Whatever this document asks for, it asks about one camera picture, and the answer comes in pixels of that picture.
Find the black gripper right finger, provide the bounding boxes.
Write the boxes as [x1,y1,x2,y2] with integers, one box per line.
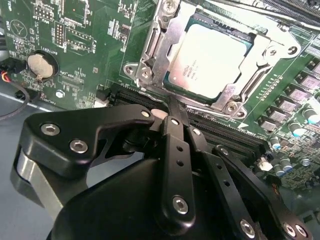
[178,101,314,240]

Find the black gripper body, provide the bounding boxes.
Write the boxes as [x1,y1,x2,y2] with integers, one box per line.
[47,156,236,240]

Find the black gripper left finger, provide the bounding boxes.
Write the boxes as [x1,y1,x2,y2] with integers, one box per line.
[9,94,198,238]

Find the thin metal locking lever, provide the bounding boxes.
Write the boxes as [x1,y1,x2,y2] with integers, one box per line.
[224,0,320,30]
[137,84,241,120]

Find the silver CPU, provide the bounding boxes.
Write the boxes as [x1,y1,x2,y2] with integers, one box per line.
[162,23,254,100]

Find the metal socket cover frame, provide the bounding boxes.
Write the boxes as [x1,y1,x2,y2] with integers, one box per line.
[136,4,301,118]

